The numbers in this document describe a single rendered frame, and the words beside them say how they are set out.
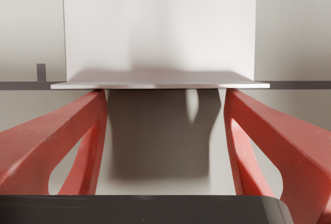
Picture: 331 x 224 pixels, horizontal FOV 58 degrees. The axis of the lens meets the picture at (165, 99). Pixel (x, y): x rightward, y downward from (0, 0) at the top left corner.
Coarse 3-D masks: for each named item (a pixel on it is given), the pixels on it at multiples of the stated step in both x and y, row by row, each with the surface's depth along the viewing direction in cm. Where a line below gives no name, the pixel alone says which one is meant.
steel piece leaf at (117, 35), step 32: (64, 0) 13; (96, 0) 13; (128, 0) 13; (160, 0) 13; (192, 0) 13; (224, 0) 13; (96, 32) 13; (128, 32) 13; (160, 32) 13; (192, 32) 13; (224, 32) 13; (96, 64) 13; (128, 64) 13; (160, 64) 13; (192, 64) 13; (224, 64) 13
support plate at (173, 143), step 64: (0, 0) 13; (256, 0) 13; (320, 0) 13; (0, 64) 14; (64, 64) 14; (256, 64) 14; (320, 64) 14; (0, 128) 14; (128, 128) 14; (192, 128) 14; (128, 192) 14; (192, 192) 14
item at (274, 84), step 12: (0, 84) 14; (12, 84) 14; (24, 84) 14; (36, 84) 14; (48, 84) 14; (276, 84) 14; (288, 84) 14; (300, 84) 14; (312, 84) 14; (324, 84) 14
